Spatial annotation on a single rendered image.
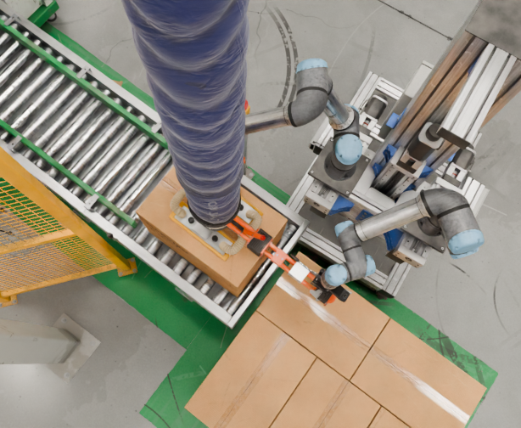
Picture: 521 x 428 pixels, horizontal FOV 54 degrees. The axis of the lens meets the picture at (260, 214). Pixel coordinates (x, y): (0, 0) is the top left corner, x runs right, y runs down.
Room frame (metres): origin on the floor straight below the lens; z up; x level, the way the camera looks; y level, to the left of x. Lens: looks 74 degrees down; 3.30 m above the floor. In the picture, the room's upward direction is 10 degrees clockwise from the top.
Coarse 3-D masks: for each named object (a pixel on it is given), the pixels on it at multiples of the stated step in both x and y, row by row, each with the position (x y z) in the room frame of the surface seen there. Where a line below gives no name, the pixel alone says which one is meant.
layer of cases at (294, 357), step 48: (288, 288) 0.40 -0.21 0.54; (240, 336) 0.11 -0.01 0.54; (288, 336) 0.15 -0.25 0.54; (336, 336) 0.19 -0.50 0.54; (384, 336) 0.23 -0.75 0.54; (240, 384) -0.12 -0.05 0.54; (288, 384) -0.08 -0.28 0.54; (336, 384) -0.04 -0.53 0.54; (384, 384) 0.00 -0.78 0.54; (432, 384) 0.04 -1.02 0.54; (480, 384) 0.08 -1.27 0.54
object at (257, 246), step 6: (258, 228) 0.55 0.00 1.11; (264, 234) 0.53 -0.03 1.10; (252, 240) 0.50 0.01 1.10; (258, 240) 0.50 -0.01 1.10; (264, 240) 0.51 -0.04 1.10; (270, 240) 0.51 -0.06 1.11; (252, 246) 0.47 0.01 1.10; (258, 246) 0.47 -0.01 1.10; (264, 246) 0.48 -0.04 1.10; (258, 252) 0.45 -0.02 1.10
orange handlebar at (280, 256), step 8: (232, 224) 0.56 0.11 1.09; (240, 224) 0.56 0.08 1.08; (240, 232) 0.53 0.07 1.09; (272, 248) 0.48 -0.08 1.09; (272, 256) 0.44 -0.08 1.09; (280, 256) 0.45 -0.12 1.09; (288, 256) 0.45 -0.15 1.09; (280, 264) 0.41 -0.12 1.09; (288, 272) 0.39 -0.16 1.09; (304, 280) 0.36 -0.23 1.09; (312, 280) 0.37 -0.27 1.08; (312, 288) 0.34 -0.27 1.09
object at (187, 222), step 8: (184, 208) 0.62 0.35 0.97; (176, 216) 0.58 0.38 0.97; (184, 224) 0.54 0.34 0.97; (192, 224) 0.55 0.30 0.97; (192, 232) 0.52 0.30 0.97; (216, 232) 0.54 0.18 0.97; (200, 240) 0.48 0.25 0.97; (208, 240) 0.49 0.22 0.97; (216, 240) 0.49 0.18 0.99; (224, 240) 0.50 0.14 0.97; (232, 240) 0.51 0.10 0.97; (208, 248) 0.46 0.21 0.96; (216, 248) 0.46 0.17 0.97; (224, 256) 0.43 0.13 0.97
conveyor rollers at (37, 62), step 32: (0, 64) 1.42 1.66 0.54; (32, 64) 1.44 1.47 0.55; (0, 96) 1.21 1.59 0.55; (64, 96) 1.28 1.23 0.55; (32, 128) 1.05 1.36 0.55; (96, 128) 1.11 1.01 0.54; (128, 128) 1.15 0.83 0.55; (64, 160) 0.89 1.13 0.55; (128, 160) 0.96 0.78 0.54; (160, 160) 0.99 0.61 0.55; (128, 224) 0.59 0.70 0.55; (224, 288) 0.34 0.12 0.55
